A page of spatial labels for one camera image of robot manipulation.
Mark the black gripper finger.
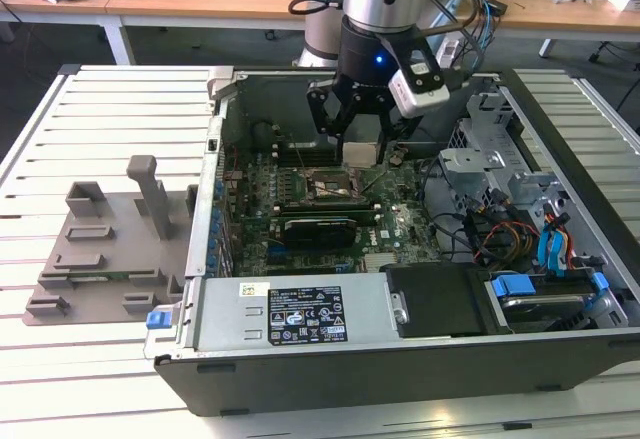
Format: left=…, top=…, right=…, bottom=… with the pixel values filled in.
left=374, top=97, right=419, bottom=165
left=306, top=80, right=362, bottom=166

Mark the silver CPU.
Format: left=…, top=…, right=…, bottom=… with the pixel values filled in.
left=344, top=141, right=377, bottom=168

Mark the CPU socket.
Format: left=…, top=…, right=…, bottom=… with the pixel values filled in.
left=298, top=166, right=364, bottom=205

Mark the silver metal drive cage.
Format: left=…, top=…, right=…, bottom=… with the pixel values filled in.
left=437, top=78, right=574, bottom=240

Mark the white power adapter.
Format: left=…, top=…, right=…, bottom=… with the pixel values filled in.
left=435, top=38, right=462, bottom=69

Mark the green motherboard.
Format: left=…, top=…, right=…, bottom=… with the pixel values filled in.
left=214, top=143, right=451, bottom=278

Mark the black graphics card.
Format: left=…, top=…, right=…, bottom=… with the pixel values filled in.
left=279, top=215, right=359, bottom=249

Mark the black disk bay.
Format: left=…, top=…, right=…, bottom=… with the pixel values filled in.
left=382, top=263, right=514, bottom=339

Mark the hard disk in blue carrier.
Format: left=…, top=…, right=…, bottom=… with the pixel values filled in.
left=487, top=271, right=629, bottom=335

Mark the silver power supply unit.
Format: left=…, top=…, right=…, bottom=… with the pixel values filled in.
left=192, top=272, right=389, bottom=350

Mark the grey parts rack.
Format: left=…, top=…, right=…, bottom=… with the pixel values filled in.
left=22, top=155, right=201, bottom=328

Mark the green RAM stick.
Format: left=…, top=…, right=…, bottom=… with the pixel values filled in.
left=69, top=270, right=157, bottom=281

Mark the black PC case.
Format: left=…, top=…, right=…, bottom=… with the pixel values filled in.
left=144, top=66, right=640, bottom=418

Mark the blue plastic latch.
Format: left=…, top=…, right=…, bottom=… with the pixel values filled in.
left=145, top=311, right=174, bottom=331

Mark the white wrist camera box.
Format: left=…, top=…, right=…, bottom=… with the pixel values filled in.
left=377, top=33, right=451, bottom=120

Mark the yellow red black wire bundle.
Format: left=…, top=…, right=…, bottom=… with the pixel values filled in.
left=474, top=218, right=539, bottom=265

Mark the blue flat wire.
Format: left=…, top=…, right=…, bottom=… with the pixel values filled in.
left=549, top=226, right=569, bottom=280
left=537, top=231, right=555, bottom=276

